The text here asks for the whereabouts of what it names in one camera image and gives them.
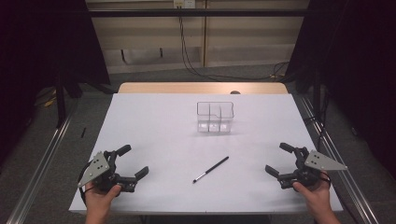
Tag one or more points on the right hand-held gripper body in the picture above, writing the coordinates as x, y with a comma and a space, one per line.
323, 162

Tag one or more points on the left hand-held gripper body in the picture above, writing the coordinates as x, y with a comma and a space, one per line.
95, 168

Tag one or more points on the black makeup brush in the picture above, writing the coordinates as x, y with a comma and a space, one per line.
211, 169

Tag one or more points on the clear plastic organizer box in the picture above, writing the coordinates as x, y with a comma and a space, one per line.
214, 118

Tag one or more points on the person's left hand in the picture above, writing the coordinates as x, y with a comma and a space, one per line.
99, 200

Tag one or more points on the person's right hand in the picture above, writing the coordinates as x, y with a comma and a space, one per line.
314, 197

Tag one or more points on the small black stick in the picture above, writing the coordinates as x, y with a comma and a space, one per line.
83, 132

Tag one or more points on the white table mat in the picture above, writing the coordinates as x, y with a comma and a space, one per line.
174, 140

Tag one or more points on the dark round table grommet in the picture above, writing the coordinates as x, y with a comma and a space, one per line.
235, 92

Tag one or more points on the wooden table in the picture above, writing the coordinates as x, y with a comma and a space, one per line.
186, 87

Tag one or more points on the dark curtain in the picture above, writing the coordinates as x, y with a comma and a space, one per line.
43, 46
358, 62

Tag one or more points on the metal floor rail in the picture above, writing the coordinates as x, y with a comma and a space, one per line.
40, 165
348, 180

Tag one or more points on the black stand post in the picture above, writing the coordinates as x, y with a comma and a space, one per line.
60, 102
317, 93

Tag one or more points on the black horizontal frame bar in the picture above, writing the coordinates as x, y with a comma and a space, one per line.
199, 12

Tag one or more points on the white wall socket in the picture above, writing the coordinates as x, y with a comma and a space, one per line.
184, 3

